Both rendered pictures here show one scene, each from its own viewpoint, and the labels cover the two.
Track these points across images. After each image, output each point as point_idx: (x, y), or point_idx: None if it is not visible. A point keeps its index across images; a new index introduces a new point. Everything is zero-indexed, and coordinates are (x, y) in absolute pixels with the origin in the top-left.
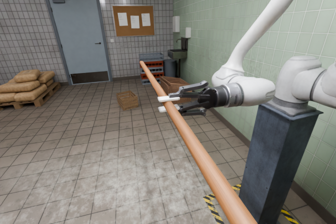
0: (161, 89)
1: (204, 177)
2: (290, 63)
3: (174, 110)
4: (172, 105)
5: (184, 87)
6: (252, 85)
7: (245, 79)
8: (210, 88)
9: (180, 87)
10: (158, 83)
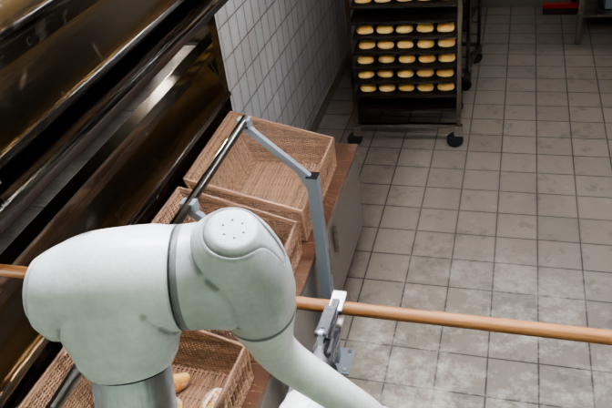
0: (385, 309)
1: None
2: None
3: (300, 298)
4: (316, 300)
5: (329, 310)
6: (284, 404)
7: (304, 404)
8: (315, 346)
9: (333, 306)
10: (427, 316)
